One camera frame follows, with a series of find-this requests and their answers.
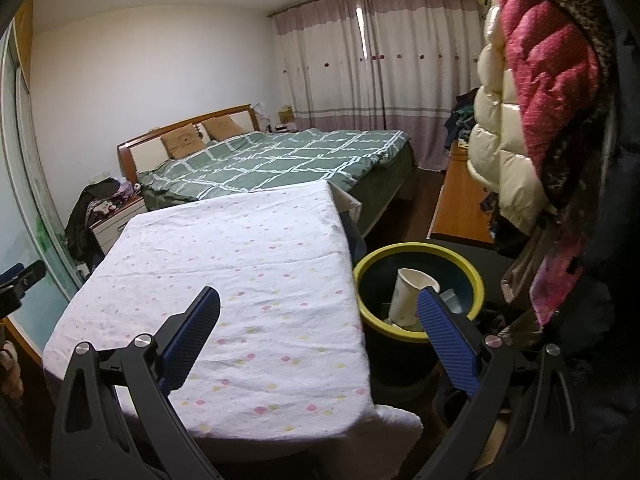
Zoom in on brown bear pillow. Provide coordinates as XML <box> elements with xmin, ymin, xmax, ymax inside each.
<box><xmin>201</xmin><ymin>115</ymin><xmax>247</xmax><ymax>142</ymax></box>
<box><xmin>160</xmin><ymin>124</ymin><xmax>207</xmax><ymax>160</ymax></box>

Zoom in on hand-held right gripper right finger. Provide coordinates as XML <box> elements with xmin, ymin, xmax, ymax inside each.
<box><xmin>416</xmin><ymin>286</ymin><xmax>588</xmax><ymax>480</ymax></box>

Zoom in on green checked bed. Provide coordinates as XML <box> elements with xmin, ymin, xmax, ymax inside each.
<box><xmin>136</xmin><ymin>129</ymin><xmax>418</xmax><ymax>231</ymax></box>

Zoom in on wooden headboard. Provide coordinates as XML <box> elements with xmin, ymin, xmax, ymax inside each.
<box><xmin>116</xmin><ymin>104</ymin><xmax>261</xmax><ymax>183</ymax></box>

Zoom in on hanging puffer jackets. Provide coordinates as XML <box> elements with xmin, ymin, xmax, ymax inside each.
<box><xmin>487</xmin><ymin>0</ymin><xmax>621</xmax><ymax>211</ymax></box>

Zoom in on cream paper cup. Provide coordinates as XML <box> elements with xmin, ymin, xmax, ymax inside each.
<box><xmin>389</xmin><ymin>268</ymin><xmax>441</xmax><ymax>328</ymax></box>

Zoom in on clothes pile on cabinet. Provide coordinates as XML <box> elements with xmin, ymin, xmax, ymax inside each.
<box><xmin>442</xmin><ymin>87</ymin><xmax>486</xmax><ymax>151</ymax></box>

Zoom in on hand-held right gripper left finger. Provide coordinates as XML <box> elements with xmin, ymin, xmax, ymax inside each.
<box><xmin>50</xmin><ymin>286</ymin><xmax>222</xmax><ymax>480</ymax></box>

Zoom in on pink floral bag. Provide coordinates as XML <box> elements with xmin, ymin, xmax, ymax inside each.
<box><xmin>500</xmin><ymin>230</ymin><xmax>591</xmax><ymax>328</ymax></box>

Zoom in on yellow rimmed trash bin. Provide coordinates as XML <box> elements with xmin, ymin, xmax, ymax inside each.
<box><xmin>352</xmin><ymin>242</ymin><xmax>487</xmax><ymax>386</ymax></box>

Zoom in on cream puffer jacket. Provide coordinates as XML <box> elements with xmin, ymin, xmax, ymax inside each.
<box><xmin>466</xmin><ymin>0</ymin><xmax>556</xmax><ymax>236</ymax></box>

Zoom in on wooden cabinet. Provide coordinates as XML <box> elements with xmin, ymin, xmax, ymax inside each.
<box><xmin>427</xmin><ymin>140</ymin><xmax>501</xmax><ymax>246</ymax></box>

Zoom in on pink white curtain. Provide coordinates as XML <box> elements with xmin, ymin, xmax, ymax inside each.
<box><xmin>270</xmin><ymin>0</ymin><xmax>493</xmax><ymax>171</ymax></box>

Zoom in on white nightstand with clothes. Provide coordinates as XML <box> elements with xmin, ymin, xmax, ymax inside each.
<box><xmin>65</xmin><ymin>177</ymin><xmax>143</xmax><ymax>263</ymax></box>

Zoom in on white dotted tablecloth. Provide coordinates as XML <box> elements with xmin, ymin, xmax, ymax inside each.
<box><xmin>42</xmin><ymin>180</ymin><xmax>423</xmax><ymax>448</ymax></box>

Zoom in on wardrobe sliding door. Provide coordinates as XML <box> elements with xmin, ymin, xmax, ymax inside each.
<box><xmin>0</xmin><ymin>35</ymin><xmax>83</xmax><ymax>321</ymax></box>

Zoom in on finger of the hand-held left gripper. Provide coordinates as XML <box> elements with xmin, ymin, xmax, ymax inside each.
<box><xmin>0</xmin><ymin>262</ymin><xmax>25</xmax><ymax>287</ymax></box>
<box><xmin>12</xmin><ymin>260</ymin><xmax>47</xmax><ymax>292</ymax></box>

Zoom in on person's left forearm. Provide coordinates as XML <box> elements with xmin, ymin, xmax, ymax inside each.
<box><xmin>0</xmin><ymin>340</ymin><xmax>25</xmax><ymax>398</ymax></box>

